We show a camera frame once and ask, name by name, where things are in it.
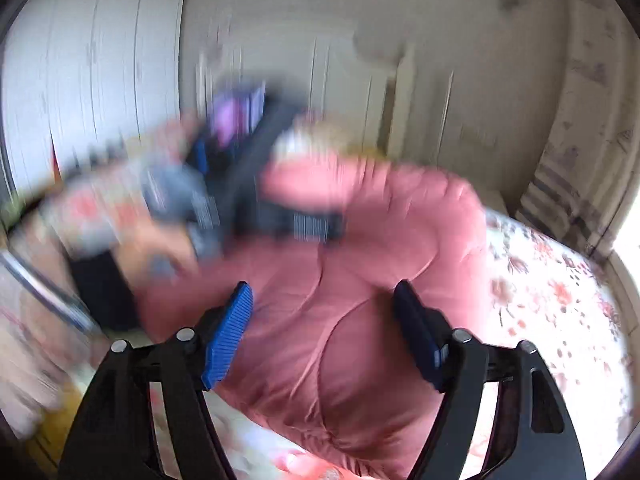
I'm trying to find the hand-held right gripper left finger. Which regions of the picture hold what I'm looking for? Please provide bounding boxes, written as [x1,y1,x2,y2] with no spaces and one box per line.
[59,281,255,480]

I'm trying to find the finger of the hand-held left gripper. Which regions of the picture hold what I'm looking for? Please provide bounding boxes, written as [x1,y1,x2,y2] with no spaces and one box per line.
[188,136,217,182]

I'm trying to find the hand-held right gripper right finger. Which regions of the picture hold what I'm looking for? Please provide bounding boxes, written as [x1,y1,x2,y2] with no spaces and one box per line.
[392,280,587,480]

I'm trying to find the pink quilted comforter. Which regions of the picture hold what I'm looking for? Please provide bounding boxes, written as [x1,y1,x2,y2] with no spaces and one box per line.
[131,115,493,480]

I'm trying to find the person's left forearm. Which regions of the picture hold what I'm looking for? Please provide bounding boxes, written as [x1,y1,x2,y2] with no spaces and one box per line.
[10,157,151,273]

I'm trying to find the person's left hand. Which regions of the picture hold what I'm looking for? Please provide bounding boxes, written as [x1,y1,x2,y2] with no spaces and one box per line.
[122,219,201,282]

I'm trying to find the pale yellow pillow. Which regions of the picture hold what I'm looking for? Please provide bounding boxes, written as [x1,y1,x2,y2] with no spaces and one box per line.
[278,114,353,157]

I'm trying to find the floral bed sheet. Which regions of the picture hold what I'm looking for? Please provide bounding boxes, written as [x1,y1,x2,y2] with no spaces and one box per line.
[145,209,637,480]

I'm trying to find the white wardrobe doors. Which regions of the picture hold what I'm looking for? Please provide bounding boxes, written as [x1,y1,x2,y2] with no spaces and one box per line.
[0,0,190,196]

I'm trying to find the boat print curtain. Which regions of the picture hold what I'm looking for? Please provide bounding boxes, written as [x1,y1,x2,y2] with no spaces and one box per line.
[514,0,640,262]

